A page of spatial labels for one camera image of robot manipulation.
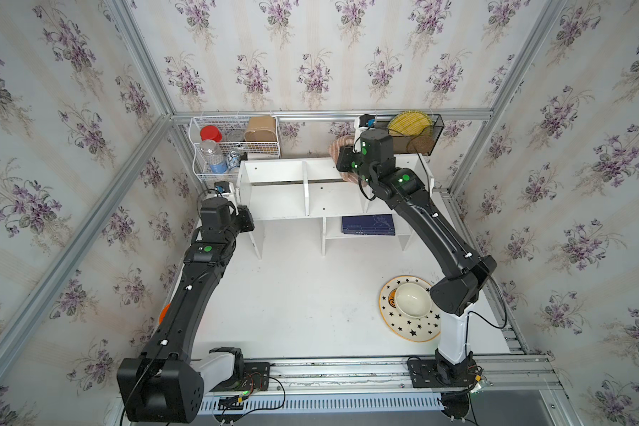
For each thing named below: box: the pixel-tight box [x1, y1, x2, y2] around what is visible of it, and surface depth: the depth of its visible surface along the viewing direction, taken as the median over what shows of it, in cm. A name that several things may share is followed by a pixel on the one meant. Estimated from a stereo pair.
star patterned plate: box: [378, 275, 442, 343], surface depth 84 cm
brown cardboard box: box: [244, 115, 277, 142], surface depth 91 cm
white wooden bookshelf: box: [237, 153, 435, 261], surface depth 85 cm
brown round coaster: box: [406, 134, 434, 156], surface depth 99 cm
